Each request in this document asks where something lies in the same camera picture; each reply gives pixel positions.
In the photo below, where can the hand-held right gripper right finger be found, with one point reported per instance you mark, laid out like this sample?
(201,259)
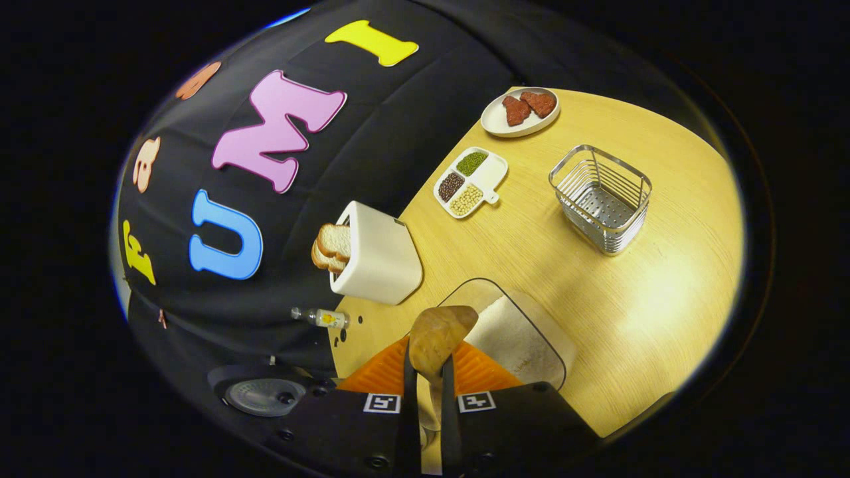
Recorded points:
(450,431)

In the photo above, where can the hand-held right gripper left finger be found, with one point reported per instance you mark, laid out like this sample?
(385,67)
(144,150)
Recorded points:
(410,431)

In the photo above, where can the wooden spoon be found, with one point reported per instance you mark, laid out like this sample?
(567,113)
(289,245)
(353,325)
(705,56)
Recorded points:
(438,332)

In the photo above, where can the clear plastic rice box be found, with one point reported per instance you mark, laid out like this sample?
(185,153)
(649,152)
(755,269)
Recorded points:
(566,358)

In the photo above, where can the dark rice cooker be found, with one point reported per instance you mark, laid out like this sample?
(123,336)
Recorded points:
(262,396)

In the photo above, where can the small glass bottle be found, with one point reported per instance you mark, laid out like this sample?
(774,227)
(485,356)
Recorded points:
(325,318)

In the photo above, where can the white toaster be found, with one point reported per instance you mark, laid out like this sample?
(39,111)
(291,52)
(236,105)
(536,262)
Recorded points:
(378,259)

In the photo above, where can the pile of yellow beans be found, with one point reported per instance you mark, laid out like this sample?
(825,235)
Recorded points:
(466,200)

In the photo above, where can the pile of dark beans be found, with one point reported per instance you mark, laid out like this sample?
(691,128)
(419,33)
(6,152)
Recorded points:
(451,186)

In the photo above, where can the white divided dish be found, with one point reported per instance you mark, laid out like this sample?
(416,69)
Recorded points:
(495,171)

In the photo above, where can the black backdrop cloth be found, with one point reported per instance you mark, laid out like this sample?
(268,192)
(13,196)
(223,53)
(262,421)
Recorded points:
(372,166)

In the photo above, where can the pile of green beans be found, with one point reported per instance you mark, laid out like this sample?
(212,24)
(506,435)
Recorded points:
(472,163)

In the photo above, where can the white round plate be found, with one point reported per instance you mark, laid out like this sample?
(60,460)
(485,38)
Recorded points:
(495,123)

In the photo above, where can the red meat piece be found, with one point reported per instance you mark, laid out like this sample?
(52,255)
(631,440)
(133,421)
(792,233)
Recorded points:
(539,103)
(516,111)

